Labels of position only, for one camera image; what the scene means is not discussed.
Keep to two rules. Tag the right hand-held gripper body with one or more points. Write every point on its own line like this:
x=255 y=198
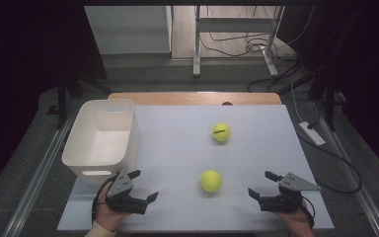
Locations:
x=286 y=199

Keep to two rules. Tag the white power strip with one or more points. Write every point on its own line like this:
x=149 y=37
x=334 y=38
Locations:
x=312 y=133

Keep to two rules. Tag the yellow tennis ball black print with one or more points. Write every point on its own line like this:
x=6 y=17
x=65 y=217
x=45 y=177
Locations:
x=221 y=132

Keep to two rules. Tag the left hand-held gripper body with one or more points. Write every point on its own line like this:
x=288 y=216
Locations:
x=121 y=186

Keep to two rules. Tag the white desk frame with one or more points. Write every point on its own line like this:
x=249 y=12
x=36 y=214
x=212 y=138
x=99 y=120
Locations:
x=233 y=24

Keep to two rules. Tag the person's left hand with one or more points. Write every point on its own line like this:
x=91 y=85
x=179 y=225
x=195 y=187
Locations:
x=107 y=215

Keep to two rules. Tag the white cabinet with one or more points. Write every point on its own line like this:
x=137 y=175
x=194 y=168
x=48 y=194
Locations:
x=128 y=29

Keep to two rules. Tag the pale table cover sheet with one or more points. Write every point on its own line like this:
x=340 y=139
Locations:
x=184 y=144

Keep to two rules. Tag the plain yellow tennis ball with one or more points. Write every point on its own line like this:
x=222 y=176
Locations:
x=211 y=181

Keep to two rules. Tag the metal floor rail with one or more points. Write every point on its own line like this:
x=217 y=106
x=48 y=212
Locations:
x=36 y=181
x=358 y=184

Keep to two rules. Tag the person's right hand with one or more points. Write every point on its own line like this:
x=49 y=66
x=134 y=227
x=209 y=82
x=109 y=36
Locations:
x=297 y=222

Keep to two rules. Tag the white plastic storage bin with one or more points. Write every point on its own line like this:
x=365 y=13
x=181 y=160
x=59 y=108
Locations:
x=100 y=144

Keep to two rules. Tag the black stand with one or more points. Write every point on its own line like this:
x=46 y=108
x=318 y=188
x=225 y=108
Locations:
x=62 y=95
x=329 y=95

